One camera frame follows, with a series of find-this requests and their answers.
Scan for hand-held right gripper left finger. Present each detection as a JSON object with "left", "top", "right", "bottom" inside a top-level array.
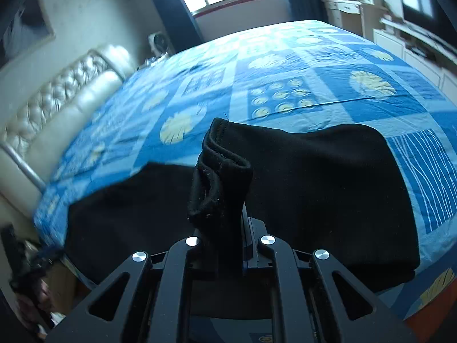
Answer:
[{"left": 46, "top": 236, "right": 203, "bottom": 343}]

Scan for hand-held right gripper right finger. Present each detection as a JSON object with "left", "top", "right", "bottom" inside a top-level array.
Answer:
[{"left": 245, "top": 217, "right": 418, "bottom": 343}]

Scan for black pants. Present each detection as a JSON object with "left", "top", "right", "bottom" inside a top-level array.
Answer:
[{"left": 64, "top": 117, "right": 421, "bottom": 294}]

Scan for wooden bed base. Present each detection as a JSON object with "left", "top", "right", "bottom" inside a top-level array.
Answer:
[{"left": 46, "top": 257, "right": 93, "bottom": 315}]

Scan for cream tufted headboard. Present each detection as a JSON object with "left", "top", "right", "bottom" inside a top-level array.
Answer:
[{"left": 0, "top": 45, "right": 136, "bottom": 222}]

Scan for blue printed bed sheet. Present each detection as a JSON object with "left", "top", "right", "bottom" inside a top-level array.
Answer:
[{"left": 34, "top": 19, "right": 457, "bottom": 320}]

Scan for white electric fan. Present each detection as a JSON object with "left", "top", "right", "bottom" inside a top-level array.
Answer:
[{"left": 147, "top": 33, "right": 175, "bottom": 58}]

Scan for white television stand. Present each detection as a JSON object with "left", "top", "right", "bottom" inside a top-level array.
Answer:
[{"left": 373, "top": 18, "right": 457, "bottom": 97}]

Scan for white dressing table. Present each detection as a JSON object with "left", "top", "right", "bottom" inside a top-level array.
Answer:
[{"left": 323, "top": 0, "right": 375, "bottom": 38}]

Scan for black flat television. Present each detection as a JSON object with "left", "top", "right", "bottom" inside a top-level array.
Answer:
[{"left": 396, "top": 0, "right": 440, "bottom": 31}]

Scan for framed wall picture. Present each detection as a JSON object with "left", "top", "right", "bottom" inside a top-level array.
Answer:
[{"left": 0, "top": 0, "right": 56, "bottom": 67}]

